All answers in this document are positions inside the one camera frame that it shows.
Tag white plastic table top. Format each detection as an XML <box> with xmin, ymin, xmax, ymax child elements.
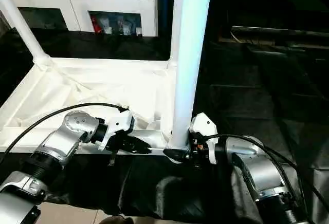
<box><xmin>0</xmin><ymin>57</ymin><xmax>189</xmax><ymax>156</ymax></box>

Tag white plastic table leg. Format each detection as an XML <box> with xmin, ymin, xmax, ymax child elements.
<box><xmin>168</xmin><ymin>0</ymin><xmax>179</xmax><ymax>68</ymax></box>
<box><xmin>167</xmin><ymin>0</ymin><xmax>214</xmax><ymax>151</ymax></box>
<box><xmin>0</xmin><ymin>0</ymin><xmax>52</xmax><ymax>71</ymax></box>

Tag black plastic table mat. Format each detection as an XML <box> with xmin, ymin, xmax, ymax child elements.
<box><xmin>0</xmin><ymin>28</ymin><xmax>329</xmax><ymax>224</ymax></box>

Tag black flat bar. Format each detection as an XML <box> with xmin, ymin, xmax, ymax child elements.
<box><xmin>231</xmin><ymin>26</ymin><xmax>329</xmax><ymax>38</ymax></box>

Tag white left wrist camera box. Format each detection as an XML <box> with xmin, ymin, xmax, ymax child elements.
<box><xmin>98</xmin><ymin>111</ymin><xmax>136</xmax><ymax>152</ymax></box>

